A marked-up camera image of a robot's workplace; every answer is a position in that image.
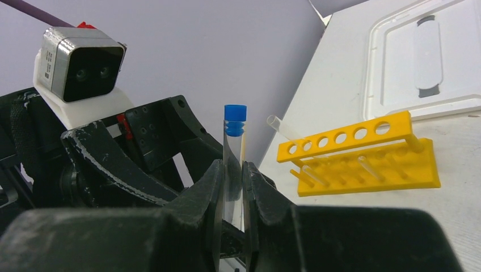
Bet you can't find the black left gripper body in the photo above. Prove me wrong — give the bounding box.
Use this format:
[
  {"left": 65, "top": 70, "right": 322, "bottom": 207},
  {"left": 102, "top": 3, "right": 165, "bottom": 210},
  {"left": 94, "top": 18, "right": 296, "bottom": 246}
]
[{"left": 1, "top": 88, "right": 184, "bottom": 210}]

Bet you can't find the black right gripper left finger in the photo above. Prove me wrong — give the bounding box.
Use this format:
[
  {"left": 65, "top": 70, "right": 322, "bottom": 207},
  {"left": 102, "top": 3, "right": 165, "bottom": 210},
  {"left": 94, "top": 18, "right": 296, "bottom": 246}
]
[{"left": 1, "top": 160, "right": 223, "bottom": 271}]

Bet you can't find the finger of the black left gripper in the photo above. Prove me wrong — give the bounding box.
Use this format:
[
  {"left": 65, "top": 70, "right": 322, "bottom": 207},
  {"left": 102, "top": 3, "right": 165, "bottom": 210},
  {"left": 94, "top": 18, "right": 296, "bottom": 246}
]
[
  {"left": 61, "top": 120, "right": 179, "bottom": 206},
  {"left": 161, "top": 95, "right": 223, "bottom": 182}
]

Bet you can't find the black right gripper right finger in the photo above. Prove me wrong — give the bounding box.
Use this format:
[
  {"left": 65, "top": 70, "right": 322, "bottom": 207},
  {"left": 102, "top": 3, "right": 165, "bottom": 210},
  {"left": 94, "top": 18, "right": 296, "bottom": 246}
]
[{"left": 242, "top": 162, "right": 462, "bottom": 271}]

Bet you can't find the blue capped dropper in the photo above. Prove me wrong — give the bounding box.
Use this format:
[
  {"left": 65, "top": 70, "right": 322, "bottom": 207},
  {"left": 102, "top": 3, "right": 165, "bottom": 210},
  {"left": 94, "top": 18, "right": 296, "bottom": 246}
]
[{"left": 223, "top": 104, "right": 247, "bottom": 231}]

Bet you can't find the clear glass test tube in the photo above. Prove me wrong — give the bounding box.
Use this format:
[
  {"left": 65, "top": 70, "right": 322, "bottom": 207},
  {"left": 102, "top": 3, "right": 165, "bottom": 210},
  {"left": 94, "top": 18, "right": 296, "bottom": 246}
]
[{"left": 266, "top": 115, "right": 304, "bottom": 143}]

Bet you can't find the yellow test tube rack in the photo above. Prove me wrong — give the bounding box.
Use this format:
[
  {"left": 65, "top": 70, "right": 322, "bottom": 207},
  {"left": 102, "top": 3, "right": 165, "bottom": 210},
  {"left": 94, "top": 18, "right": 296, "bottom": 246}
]
[{"left": 277, "top": 111, "right": 441, "bottom": 197}]

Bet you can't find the white plastic bin lid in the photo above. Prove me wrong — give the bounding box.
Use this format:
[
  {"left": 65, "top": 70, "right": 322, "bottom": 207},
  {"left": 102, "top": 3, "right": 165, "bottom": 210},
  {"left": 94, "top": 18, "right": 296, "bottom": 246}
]
[{"left": 362, "top": 1, "right": 480, "bottom": 120}]

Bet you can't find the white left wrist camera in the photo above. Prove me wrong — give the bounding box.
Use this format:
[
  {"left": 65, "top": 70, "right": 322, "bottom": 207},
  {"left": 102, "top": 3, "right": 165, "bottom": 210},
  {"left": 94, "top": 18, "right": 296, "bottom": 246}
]
[{"left": 33, "top": 27, "right": 133, "bottom": 130}]

